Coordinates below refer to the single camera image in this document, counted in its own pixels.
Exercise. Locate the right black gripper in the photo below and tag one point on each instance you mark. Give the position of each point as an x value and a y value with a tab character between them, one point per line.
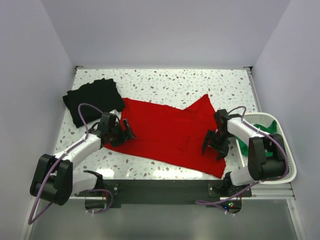
222	149

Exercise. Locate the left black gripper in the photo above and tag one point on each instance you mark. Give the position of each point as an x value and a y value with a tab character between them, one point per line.
127	135

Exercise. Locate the red t shirt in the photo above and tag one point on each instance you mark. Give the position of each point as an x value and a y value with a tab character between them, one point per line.
171	135

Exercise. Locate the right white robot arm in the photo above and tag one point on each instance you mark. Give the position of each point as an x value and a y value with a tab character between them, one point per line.
267	159

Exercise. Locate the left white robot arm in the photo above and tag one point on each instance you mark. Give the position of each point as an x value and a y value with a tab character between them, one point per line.
54	178

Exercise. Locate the folded black t shirt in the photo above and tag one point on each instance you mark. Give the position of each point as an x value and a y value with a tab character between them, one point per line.
101	93

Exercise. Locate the white plastic laundry basket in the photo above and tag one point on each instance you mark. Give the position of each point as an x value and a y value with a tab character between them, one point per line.
251	125

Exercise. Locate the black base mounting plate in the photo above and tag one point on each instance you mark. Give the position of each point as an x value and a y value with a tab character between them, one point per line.
165	192

